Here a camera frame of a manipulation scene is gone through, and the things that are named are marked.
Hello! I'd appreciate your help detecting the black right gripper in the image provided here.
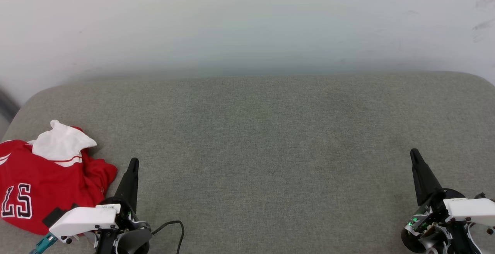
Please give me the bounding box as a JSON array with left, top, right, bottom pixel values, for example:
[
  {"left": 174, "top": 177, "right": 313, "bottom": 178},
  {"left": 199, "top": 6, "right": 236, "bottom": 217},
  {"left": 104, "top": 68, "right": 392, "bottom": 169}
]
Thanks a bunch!
[{"left": 401, "top": 148, "right": 470, "bottom": 254}]

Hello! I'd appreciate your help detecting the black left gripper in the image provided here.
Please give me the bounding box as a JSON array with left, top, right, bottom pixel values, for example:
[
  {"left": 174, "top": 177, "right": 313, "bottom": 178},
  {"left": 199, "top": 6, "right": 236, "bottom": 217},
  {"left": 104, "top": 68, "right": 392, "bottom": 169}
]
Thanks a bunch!
[{"left": 95, "top": 157, "right": 152, "bottom": 234}]

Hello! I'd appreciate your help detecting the red and white basketball jersey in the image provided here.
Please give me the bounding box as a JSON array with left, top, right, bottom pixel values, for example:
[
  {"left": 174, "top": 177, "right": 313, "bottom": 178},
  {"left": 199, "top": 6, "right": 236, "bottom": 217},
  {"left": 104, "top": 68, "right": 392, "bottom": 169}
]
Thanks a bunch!
[{"left": 0, "top": 120, "right": 118, "bottom": 235}]

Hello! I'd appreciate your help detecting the grey fabric sofa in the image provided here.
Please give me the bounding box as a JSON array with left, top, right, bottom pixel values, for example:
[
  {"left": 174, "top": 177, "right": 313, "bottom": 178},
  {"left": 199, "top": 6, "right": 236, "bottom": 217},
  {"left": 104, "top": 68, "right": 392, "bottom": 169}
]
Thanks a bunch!
[{"left": 0, "top": 72, "right": 495, "bottom": 254}]

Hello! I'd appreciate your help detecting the thin black cable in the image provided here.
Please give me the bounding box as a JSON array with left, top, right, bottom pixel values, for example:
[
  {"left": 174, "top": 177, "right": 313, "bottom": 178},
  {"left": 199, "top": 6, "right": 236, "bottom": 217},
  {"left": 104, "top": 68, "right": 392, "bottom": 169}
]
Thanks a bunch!
[{"left": 151, "top": 220, "right": 185, "bottom": 254}]

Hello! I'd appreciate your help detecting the teal cable connector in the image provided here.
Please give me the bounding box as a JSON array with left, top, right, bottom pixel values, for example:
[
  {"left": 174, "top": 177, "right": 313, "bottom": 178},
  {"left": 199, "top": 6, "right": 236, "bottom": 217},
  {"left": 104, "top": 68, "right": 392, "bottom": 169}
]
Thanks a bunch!
[{"left": 29, "top": 233, "right": 58, "bottom": 254}]

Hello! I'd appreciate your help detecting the grey wall rail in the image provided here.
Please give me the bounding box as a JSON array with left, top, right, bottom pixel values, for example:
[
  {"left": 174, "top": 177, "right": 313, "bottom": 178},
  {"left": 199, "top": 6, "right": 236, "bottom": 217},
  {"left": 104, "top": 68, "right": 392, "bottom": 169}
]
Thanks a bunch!
[{"left": 0, "top": 87, "right": 20, "bottom": 124}]

